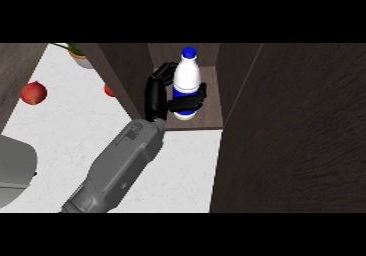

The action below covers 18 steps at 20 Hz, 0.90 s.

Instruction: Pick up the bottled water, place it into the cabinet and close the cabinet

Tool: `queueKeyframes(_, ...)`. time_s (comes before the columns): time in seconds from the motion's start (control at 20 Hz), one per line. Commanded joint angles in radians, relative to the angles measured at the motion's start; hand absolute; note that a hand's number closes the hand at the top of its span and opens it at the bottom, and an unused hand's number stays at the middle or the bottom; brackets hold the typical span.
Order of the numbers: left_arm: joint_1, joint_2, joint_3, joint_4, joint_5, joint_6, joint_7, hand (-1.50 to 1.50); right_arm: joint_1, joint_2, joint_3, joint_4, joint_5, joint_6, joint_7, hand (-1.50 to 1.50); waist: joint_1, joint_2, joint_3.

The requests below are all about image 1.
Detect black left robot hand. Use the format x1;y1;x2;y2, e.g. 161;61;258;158
143;61;208;123

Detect red round fruit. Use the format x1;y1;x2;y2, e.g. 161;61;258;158
19;80;49;106
102;83;117;98

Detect narrow dark wooden cabinet door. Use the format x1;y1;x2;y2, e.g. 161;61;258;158
0;42;49;135

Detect dark wooden cabinet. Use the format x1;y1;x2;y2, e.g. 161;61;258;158
80;42;264;132

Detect white bottle with blue cap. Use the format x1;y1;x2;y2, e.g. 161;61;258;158
171;46;202;121

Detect large dark wooden cabinet door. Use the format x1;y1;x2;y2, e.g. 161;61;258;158
208;42;366;214

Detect potted green plant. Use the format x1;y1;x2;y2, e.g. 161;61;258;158
52;42;96;70

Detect pale grey rounded appliance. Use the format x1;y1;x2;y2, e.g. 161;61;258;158
0;132;38;212

